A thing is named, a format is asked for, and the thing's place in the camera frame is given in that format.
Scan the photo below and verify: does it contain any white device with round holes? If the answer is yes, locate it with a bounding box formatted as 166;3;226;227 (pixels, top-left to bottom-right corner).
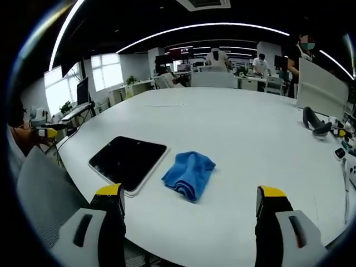
344;160;356;193

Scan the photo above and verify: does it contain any curved ceiling light strip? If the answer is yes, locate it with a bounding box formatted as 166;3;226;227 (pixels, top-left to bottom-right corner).
48;0;85;72
116;22;291;55
319;49;356;80

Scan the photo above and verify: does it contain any teal tool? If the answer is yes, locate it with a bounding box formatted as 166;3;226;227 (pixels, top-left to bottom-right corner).
341;140;356;157

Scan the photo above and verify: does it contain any black cable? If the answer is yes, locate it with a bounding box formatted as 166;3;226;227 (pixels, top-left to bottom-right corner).
55;121;85;150

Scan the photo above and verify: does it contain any black computer monitor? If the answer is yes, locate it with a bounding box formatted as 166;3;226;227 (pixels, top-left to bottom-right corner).
76;77;91;106

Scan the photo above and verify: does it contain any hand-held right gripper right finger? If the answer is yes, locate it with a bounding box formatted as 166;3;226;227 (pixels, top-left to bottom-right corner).
254;185;329;267

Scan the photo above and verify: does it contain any white partition board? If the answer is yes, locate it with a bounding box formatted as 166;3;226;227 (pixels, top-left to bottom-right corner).
295;56;350;121

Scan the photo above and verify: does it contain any grey mesh chair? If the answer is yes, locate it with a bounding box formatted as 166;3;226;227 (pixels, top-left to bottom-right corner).
16;146;93;249

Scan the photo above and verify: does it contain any blue cleaning cloth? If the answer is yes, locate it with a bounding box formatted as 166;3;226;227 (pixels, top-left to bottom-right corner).
161;150;217;204

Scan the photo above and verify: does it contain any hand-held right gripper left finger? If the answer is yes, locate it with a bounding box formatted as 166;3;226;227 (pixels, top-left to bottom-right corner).
51;182;127;267

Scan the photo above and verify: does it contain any dark grey curved device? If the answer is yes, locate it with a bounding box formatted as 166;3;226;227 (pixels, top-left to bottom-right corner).
302;106;333;139

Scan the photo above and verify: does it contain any white desk divider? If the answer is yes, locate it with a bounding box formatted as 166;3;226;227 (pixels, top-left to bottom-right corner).
191;71;236;90

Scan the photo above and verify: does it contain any yellow tipped gripper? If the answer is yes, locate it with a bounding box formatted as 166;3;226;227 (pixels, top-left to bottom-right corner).
330;126;348;137

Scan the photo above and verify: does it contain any ceiling air vent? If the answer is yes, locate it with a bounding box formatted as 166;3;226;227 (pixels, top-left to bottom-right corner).
177;0;232;12

